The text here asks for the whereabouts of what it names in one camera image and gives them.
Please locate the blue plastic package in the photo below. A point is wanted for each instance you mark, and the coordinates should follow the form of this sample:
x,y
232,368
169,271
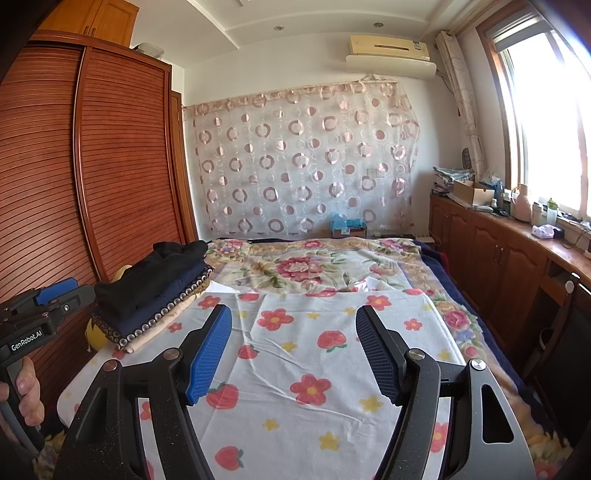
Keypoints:
x,y
346,224

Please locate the navy floral-print cloth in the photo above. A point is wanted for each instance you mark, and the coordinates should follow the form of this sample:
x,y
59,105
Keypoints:
x,y
138,330

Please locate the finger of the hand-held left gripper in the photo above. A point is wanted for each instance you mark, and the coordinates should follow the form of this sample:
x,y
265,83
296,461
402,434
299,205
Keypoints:
x,y
76,301
55,291

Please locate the wooden overhead cabinet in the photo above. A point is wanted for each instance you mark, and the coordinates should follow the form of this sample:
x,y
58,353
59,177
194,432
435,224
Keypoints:
x,y
106,18

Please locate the wooden louvered wardrobe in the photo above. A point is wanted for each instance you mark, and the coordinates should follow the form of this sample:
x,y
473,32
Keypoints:
x,y
46,184

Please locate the beige window curtain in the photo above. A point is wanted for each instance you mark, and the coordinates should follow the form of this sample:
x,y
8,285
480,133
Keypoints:
x,y
461,92

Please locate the wooden-framed window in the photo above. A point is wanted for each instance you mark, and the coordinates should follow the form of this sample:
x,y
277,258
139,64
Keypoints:
x,y
540,120

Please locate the folded patterned cloth stack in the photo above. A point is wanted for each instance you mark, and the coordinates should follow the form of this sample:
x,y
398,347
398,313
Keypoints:
x,y
450,175

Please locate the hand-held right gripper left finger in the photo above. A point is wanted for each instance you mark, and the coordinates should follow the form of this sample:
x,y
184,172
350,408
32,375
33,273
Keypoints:
x,y
210,355

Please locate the beige wall air conditioner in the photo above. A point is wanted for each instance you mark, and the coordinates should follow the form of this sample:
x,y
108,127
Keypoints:
x,y
388,48

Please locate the circle-patterned sheer curtain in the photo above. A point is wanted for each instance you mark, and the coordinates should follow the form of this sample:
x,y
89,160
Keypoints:
x,y
300,157

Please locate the navy folded garment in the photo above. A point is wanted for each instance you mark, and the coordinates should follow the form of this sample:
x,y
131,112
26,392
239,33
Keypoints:
x,y
178,286

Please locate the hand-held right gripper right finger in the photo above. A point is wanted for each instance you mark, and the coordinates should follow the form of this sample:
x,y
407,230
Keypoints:
x,y
381,355

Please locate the white box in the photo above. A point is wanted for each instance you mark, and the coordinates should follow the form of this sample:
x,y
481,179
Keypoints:
x,y
147,48

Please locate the dark oval ornament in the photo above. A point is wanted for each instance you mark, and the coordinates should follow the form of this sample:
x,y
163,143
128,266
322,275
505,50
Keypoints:
x,y
467,159

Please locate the crumpled white tissue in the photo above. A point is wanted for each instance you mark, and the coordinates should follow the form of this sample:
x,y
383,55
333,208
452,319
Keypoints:
x,y
542,230

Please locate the white plastic bottle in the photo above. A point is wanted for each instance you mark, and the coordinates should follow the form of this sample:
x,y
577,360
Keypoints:
x,y
537,213

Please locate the small black box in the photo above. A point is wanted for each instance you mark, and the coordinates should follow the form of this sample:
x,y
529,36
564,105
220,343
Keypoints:
x,y
557,232

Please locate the green-capped bottle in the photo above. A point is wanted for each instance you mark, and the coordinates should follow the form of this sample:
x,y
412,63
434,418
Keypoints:
x,y
551,213

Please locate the tan folded cloth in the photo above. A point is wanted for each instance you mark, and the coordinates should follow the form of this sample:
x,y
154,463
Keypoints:
x,y
157,331

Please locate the wooden sideboard cabinet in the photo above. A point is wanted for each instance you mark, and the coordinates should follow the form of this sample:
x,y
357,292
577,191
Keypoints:
x,y
485,249

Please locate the small blue plastic bag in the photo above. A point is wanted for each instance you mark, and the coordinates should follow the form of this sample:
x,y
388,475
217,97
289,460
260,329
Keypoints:
x,y
494,187

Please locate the navy blanket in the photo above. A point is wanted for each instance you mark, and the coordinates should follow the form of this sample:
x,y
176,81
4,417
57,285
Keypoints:
x,y
441,265

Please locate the dark wooden chair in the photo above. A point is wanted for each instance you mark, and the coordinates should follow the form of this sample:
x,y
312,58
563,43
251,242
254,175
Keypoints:
x,y
558,346

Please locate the yellow plush toy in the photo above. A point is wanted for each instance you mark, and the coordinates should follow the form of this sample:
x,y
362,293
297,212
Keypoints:
x,y
98,338

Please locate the open cardboard box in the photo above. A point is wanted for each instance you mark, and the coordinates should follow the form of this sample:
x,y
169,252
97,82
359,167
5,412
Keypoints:
x,y
471,194

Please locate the person's left hand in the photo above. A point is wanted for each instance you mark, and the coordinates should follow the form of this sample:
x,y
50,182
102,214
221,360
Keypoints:
x,y
30,392

